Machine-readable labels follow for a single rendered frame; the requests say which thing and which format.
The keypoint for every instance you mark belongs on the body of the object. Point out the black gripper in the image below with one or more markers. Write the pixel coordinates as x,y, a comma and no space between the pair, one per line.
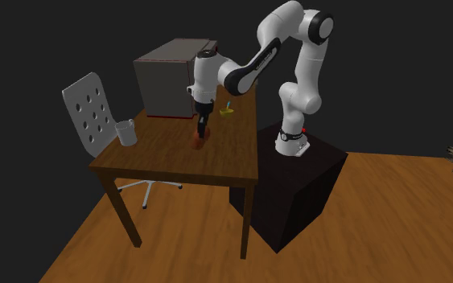
203,111

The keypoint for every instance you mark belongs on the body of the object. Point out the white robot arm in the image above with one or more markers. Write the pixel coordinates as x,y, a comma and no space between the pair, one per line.
307,74

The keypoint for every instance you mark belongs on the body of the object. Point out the yellow bowl with blue spoon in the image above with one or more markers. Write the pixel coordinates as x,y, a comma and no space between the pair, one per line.
226,112

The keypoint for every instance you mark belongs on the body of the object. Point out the orange round object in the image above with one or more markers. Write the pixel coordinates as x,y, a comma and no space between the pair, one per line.
199,140

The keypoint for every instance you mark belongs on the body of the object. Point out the grey box appliance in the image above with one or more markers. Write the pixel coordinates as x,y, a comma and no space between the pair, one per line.
165,86

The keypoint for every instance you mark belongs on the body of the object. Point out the brown wooden table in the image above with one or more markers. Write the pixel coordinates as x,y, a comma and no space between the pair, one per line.
163,153

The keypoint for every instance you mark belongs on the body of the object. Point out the white mug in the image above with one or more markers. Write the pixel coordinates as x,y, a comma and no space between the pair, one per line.
125,132

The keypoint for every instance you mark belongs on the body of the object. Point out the white perforated office chair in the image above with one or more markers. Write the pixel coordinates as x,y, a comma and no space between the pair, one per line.
92,113

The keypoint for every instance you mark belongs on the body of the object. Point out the dark robot stand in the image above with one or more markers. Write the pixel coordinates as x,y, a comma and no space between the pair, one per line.
292,188

